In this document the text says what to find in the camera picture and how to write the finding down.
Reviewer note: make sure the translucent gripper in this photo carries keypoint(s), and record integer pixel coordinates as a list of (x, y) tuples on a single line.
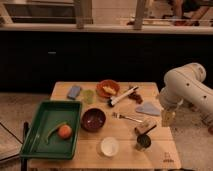
[(168, 115)]

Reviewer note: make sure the silver fork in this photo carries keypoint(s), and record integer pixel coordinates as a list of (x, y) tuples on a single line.
[(116, 115)]

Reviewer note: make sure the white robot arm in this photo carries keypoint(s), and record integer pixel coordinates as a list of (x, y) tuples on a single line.
[(185, 83)]

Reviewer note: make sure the light blue cloth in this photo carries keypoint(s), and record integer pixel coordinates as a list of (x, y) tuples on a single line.
[(148, 108)]

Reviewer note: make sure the metal measuring cup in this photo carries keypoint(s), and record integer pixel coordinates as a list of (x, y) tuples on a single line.
[(143, 140)]

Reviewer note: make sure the dark red food pile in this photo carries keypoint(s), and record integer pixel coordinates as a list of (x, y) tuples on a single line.
[(137, 97)]

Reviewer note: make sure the yellow food piece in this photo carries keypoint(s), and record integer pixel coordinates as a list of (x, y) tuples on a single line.
[(109, 90)]

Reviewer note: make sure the orange plate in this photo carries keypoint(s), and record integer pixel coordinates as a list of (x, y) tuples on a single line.
[(111, 83)]

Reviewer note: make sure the dark brown bowl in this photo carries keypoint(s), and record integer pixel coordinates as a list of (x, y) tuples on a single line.
[(93, 120)]

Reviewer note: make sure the green plastic cup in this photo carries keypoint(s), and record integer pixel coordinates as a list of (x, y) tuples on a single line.
[(88, 96)]

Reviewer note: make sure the blue sponge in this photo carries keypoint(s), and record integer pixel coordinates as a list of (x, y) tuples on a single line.
[(74, 92)]

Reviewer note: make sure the orange fruit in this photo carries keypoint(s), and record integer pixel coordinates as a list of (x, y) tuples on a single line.
[(65, 131)]

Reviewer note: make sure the green chili pepper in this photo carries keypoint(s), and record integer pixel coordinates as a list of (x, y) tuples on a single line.
[(52, 130)]

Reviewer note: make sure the green plastic tray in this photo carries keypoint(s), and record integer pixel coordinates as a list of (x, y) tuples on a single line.
[(42, 140)]

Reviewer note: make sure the white black handled brush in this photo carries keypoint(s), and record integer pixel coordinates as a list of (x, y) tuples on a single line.
[(113, 101)]

